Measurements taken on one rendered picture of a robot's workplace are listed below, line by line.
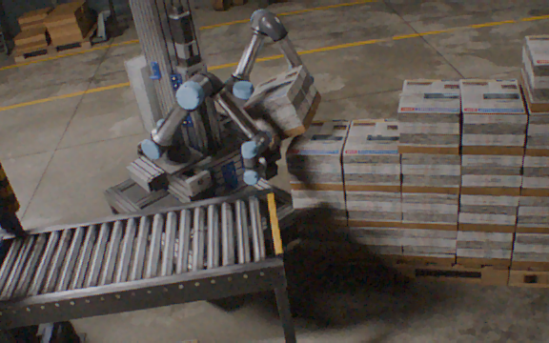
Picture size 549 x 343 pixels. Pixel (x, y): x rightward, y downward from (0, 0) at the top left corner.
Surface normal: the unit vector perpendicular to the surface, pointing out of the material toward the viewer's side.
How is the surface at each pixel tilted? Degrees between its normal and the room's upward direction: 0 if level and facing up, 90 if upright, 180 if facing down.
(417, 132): 90
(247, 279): 90
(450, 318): 0
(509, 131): 90
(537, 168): 90
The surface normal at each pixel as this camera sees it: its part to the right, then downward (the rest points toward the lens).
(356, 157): -0.26, 0.55
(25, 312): 0.09, 0.52
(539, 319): -0.15, -0.84
